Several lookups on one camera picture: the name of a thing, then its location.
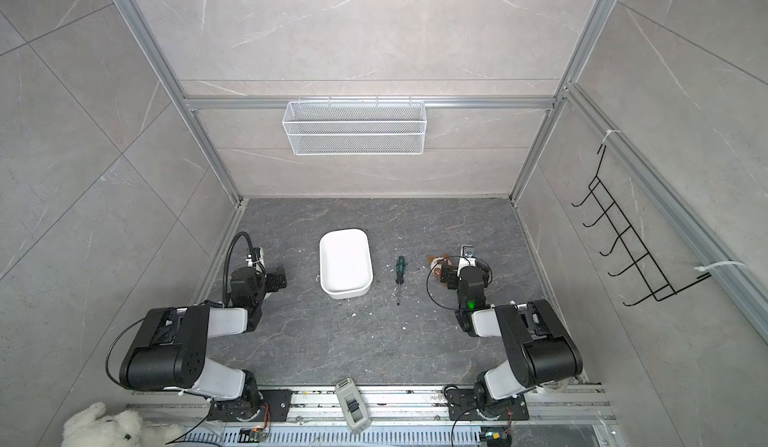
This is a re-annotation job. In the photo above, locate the green handled screwdriver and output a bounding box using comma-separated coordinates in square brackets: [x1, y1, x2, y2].
[395, 256, 406, 305]

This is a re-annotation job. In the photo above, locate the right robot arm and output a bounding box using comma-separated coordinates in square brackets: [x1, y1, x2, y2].
[427, 245, 583, 421]

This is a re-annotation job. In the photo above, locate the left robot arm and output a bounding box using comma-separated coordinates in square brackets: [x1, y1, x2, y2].
[114, 248, 291, 423]

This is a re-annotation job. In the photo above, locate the white plastic bin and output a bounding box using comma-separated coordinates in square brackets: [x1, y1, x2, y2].
[319, 229, 374, 300]

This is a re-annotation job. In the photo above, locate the small brown white plush toy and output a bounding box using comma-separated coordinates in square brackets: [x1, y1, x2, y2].
[428, 255, 451, 275]

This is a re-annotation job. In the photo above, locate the grey handheld controller box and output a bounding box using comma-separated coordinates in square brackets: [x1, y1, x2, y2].
[335, 377, 372, 435]

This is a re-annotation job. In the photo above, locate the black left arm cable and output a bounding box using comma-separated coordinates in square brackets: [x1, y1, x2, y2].
[221, 231, 257, 304]

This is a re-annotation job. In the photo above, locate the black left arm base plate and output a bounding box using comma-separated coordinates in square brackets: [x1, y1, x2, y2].
[207, 389, 293, 423]

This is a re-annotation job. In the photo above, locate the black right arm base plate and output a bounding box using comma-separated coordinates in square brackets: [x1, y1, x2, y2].
[442, 385, 530, 422]

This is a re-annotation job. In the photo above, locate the white wire mesh basket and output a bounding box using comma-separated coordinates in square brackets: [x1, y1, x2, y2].
[282, 100, 428, 156]

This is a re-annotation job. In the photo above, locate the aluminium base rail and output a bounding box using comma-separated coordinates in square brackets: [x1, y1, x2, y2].
[127, 384, 626, 446]

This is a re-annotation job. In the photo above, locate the black wire hook rack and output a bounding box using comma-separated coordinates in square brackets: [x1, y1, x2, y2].
[571, 145, 712, 307]

